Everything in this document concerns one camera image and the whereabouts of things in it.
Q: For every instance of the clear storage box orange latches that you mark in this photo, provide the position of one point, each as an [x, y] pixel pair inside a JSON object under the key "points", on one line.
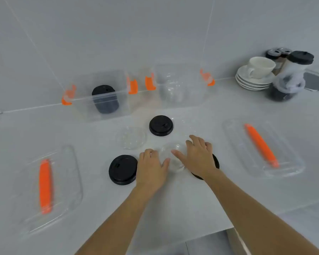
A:
{"points": [[82, 103], [191, 92]]}

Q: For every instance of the stack of white saucers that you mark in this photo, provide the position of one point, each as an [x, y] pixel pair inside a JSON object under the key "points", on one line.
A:
{"points": [[251, 89]]}

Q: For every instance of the clear dome lid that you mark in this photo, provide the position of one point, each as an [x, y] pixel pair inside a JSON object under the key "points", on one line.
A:
{"points": [[175, 164], [131, 138]]}

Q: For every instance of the white paper cup black lid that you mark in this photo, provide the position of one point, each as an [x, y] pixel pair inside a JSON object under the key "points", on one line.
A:
{"points": [[299, 58]]}

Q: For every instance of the clear plastic bag dark contents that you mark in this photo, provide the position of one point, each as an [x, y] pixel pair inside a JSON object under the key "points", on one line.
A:
{"points": [[284, 90]]}

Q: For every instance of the grey round disc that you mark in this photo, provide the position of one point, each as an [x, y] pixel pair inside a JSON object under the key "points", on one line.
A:
{"points": [[316, 82]]}

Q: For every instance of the stack of clear lids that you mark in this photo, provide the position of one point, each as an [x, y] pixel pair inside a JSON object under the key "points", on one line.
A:
{"points": [[172, 91]]}

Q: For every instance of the stack of black lids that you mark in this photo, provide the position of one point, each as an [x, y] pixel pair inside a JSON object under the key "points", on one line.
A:
{"points": [[105, 100]]}

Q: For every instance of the person's right forearm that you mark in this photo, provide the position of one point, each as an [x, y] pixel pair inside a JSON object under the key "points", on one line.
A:
{"points": [[250, 217]]}

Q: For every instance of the person's left forearm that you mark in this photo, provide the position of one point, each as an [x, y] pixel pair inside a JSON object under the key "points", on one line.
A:
{"points": [[117, 223]]}

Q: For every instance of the person's right hand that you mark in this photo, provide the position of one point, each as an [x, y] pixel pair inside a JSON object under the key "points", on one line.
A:
{"points": [[199, 156]]}

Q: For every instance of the white ceramic cup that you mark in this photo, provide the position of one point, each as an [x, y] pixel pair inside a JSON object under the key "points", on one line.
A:
{"points": [[260, 67]]}

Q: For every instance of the black plastic cup lid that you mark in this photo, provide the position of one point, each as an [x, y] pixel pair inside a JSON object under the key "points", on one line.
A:
{"points": [[122, 169], [216, 161], [160, 126]]}

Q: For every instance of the person's left hand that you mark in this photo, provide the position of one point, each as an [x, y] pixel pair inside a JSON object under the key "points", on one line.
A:
{"points": [[151, 172]]}

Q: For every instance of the white saucer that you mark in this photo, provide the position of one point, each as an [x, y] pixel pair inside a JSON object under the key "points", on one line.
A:
{"points": [[252, 87], [242, 72], [255, 85]]}

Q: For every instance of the glass jar black silver lid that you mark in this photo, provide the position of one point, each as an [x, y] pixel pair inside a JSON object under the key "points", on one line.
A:
{"points": [[272, 53], [284, 51]]}

